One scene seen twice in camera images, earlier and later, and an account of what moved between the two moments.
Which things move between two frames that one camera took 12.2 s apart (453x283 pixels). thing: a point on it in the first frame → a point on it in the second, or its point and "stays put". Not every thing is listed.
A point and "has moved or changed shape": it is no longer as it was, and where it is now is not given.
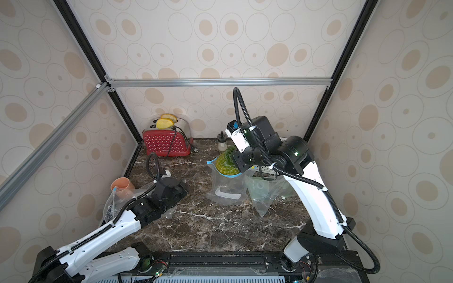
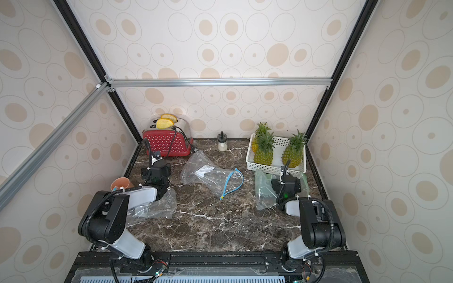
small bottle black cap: [222, 138] stays put
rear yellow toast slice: [168, 115] stays put
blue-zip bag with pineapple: [227, 185] → [196, 170]
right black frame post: [367, 12] stays put
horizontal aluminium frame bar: [219, 82] stays put
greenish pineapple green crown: [225, 163] has moved or changed shape
